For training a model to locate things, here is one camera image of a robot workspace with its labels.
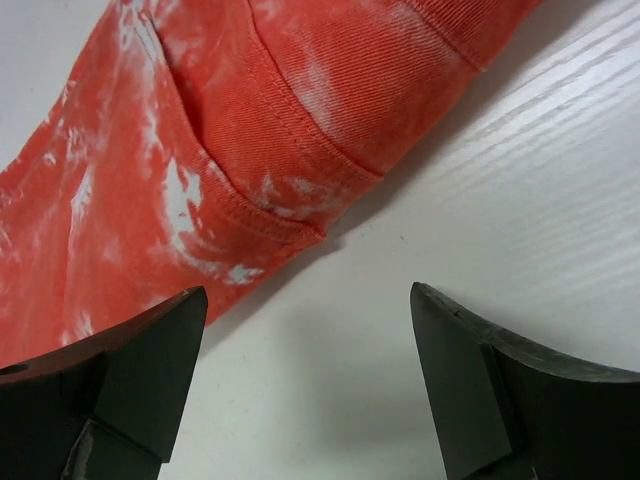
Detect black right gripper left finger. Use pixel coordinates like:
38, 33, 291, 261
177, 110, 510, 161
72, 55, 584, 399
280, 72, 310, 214
1, 287, 208, 480

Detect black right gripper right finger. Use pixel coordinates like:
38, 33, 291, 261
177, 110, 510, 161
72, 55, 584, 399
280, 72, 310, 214
410, 283, 639, 480

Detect orange white tie-dye trousers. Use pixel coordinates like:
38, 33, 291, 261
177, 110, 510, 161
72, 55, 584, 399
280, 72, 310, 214
1, 1, 535, 366

